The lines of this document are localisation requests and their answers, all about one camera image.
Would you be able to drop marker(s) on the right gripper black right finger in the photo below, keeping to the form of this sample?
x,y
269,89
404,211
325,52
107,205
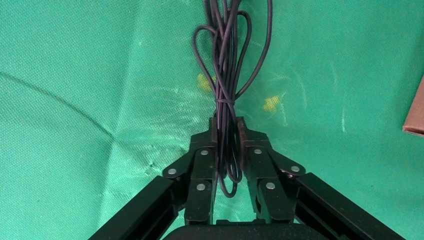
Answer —
x,y
261,165

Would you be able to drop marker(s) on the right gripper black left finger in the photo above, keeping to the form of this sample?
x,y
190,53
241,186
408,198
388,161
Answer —
x,y
202,165

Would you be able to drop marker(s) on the open brown cardboard box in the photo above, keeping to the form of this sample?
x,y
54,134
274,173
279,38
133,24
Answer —
x,y
417,119

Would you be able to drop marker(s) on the green table cloth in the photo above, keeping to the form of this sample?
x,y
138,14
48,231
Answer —
x,y
66,132

